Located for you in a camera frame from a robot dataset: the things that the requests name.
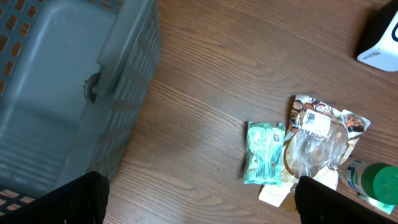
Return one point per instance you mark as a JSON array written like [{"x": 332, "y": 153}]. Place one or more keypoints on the white barcode scanner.
[{"x": 379, "y": 41}]

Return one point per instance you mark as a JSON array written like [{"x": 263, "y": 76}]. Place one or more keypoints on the teal Kleenex tissue pack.
[{"x": 377, "y": 204}]

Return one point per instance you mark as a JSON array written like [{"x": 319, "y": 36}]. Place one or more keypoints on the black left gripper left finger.
[{"x": 83, "y": 200}]

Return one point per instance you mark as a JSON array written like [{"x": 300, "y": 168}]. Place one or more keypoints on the teal snack packet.
[{"x": 264, "y": 143}]

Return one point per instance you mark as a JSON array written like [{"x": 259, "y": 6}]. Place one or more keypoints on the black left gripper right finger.
[{"x": 319, "y": 204}]

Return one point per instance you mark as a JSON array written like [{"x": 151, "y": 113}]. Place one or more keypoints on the clear snack bag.
[{"x": 318, "y": 139}]

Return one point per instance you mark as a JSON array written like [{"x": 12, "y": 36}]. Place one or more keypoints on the grey plastic basket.
[{"x": 74, "y": 75}]

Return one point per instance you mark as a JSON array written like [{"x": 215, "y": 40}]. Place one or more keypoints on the green lid jar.
[{"x": 377, "y": 180}]

